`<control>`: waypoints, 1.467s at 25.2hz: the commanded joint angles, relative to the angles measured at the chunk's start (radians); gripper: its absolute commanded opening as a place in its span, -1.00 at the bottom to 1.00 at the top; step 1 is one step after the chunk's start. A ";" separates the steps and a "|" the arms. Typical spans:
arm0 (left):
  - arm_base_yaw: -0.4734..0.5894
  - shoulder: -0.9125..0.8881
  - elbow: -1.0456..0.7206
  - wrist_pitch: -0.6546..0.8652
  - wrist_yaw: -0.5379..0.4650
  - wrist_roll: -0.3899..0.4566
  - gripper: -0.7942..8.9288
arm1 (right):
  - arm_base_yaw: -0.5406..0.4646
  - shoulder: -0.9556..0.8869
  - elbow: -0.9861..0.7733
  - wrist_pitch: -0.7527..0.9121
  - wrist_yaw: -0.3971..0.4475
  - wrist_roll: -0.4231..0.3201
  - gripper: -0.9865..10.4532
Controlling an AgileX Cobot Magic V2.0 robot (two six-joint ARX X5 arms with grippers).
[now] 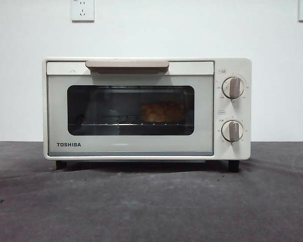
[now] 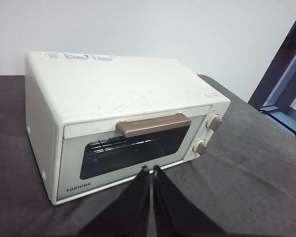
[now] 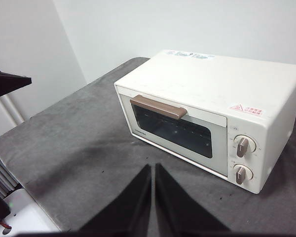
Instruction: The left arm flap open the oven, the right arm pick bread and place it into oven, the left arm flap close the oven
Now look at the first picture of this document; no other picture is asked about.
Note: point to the temperature knob cream beige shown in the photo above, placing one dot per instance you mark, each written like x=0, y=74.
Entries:
x=233, y=87

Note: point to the golden brown bread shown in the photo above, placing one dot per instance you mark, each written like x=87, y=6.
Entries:
x=161, y=112

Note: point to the timer knob cream beige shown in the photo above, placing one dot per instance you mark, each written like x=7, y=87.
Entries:
x=232, y=130

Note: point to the cream Toshiba toaster oven body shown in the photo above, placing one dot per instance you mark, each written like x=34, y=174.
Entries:
x=238, y=108

